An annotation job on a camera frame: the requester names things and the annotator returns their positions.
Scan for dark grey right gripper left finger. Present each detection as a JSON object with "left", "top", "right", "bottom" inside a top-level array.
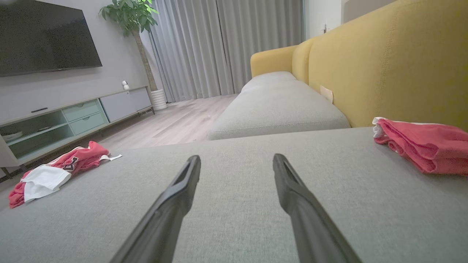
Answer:
[{"left": 110, "top": 155, "right": 201, "bottom": 263}]

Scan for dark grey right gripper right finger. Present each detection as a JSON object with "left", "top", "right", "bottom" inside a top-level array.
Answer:
[{"left": 272, "top": 153, "right": 362, "bottom": 263}]

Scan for red and white jersey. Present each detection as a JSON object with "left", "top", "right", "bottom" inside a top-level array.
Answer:
[{"left": 8, "top": 141, "right": 122, "bottom": 209}]

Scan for red shorts with white stripe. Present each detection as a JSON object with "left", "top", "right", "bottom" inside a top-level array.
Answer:
[{"left": 372, "top": 117, "right": 468, "bottom": 176}]

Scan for large grey sofa chaise cushion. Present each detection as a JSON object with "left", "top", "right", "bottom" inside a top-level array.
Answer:
[{"left": 0, "top": 127, "right": 468, "bottom": 263}]

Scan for grey sofa seat cushion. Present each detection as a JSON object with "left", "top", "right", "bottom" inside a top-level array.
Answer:
[
  {"left": 208, "top": 80, "right": 351, "bottom": 141},
  {"left": 241, "top": 71, "right": 297, "bottom": 94}
]

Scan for white ribbed plant pot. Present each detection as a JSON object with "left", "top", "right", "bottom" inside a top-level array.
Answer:
[{"left": 151, "top": 89, "right": 168, "bottom": 111}]

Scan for grey and green TV cabinet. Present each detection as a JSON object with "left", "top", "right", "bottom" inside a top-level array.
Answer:
[{"left": 0, "top": 86, "right": 155, "bottom": 179}]

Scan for cream sofa label tag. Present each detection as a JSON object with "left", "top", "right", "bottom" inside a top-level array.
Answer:
[{"left": 320, "top": 85, "right": 334, "bottom": 104}]

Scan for yellow sofa armrest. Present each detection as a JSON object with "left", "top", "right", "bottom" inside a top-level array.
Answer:
[{"left": 250, "top": 45, "right": 299, "bottom": 78}]

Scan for grey curtain panel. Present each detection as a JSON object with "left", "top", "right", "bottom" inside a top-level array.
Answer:
[
  {"left": 148, "top": 0, "right": 234, "bottom": 103},
  {"left": 216, "top": 0, "right": 305, "bottom": 94}
]

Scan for yellow sofa backrest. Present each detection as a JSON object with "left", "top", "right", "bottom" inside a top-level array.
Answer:
[{"left": 292, "top": 0, "right": 468, "bottom": 132}]

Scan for green indoor tree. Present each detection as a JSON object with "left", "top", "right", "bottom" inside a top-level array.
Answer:
[{"left": 99, "top": 0, "right": 159, "bottom": 92}]

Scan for black flat television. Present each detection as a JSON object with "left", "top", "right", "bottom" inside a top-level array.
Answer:
[{"left": 0, "top": 0, "right": 103, "bottom": 77}]

